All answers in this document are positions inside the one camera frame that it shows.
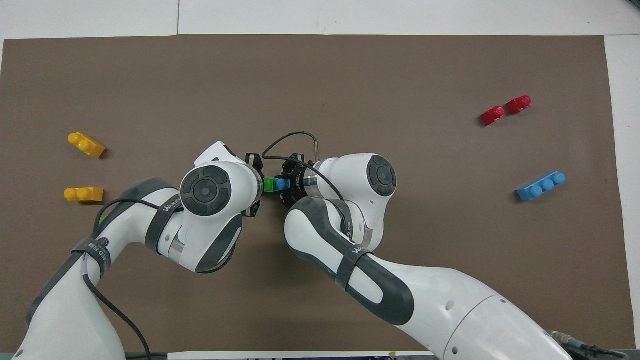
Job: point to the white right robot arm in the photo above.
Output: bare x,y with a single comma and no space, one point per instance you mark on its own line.
450,300

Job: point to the blue three-stud toy brick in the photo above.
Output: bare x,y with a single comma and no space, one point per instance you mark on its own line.
541,187
283,184

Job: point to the red one-stud toy brick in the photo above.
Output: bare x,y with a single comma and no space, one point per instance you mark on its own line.
518,104
493,115

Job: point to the brown table mat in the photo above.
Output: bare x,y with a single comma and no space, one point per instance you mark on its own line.
350,85

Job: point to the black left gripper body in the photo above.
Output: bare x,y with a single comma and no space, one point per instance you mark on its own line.
256,159

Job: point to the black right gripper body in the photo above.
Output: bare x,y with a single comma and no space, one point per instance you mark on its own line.
295,165

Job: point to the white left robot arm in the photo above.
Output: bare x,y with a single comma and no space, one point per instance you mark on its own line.
210,190

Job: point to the yellow two-stud toy brick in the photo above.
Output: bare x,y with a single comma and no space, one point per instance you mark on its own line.
86,145
83,194

